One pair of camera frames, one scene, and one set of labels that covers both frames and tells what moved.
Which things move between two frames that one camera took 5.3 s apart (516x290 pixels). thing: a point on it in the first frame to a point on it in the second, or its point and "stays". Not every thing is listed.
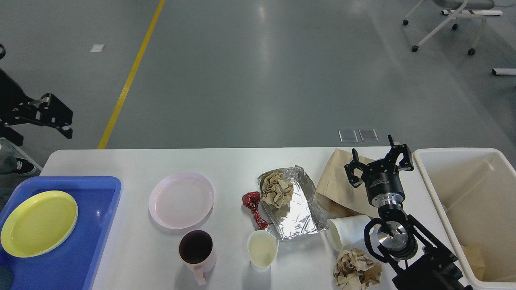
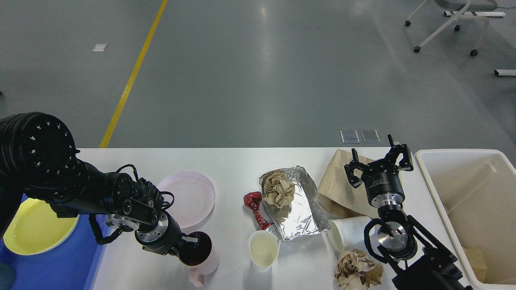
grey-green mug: (6, 278) stays
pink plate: (181, 200) stays
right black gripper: (383, 183) stays
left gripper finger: (47, 111) to (164, 238)
